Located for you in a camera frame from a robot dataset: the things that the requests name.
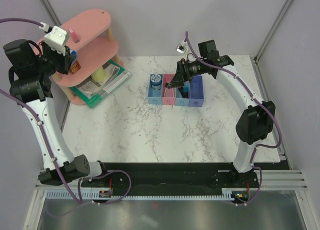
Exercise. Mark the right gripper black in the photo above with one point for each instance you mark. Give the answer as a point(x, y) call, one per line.
point(182, 74)

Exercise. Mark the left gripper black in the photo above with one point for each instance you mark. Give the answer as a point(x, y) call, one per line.
point(65, 61)

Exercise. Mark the white blue pen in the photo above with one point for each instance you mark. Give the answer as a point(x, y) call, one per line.
point(165, 89)

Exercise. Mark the blue tape roll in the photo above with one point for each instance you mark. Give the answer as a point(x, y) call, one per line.
point(156, 81)

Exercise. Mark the blue white eraser block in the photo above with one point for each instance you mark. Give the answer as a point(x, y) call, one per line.
point(73, 54)

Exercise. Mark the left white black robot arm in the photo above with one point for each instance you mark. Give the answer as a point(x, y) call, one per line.
point(29, 76)

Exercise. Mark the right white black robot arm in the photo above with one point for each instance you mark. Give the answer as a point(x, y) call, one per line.
point(257, 116)

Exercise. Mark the pink bin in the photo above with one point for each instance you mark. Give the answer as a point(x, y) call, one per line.
point(171, 93)

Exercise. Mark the light blue middle bin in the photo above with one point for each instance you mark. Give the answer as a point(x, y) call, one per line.
point(180, 101)

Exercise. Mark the light blue bin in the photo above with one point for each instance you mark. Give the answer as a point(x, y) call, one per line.
point(154, 96)
point(180, 101)

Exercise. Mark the red brown patterned box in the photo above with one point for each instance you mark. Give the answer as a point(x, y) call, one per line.
point(75, 67)

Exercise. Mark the purple blue bin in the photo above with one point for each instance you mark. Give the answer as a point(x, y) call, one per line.
point(196, 92)

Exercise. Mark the light blue left bin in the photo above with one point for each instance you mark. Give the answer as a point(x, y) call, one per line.
point(154, 96)

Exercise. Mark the pink white eraser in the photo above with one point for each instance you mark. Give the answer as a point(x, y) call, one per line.
point(73, 35)

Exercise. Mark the pink three-tier wooden shelf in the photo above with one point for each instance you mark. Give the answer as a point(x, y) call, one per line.
point(95, 47)

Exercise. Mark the pale yellow cylinder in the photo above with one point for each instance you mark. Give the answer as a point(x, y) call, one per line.
point(99, 75)

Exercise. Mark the green spiral notebook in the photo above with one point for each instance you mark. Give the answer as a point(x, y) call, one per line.
point(91, 92)

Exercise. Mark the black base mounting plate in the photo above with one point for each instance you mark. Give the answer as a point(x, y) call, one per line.
point(172, 179)

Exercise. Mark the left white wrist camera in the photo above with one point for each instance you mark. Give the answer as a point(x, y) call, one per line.
point(57, 39)

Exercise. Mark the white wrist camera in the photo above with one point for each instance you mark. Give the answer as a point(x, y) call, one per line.
point(182, 48)
point(57, 39)

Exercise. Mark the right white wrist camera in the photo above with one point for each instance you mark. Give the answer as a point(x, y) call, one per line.
point(182, 48)

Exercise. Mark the right white cable duct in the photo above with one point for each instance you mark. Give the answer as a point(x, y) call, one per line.
point(227, 195)

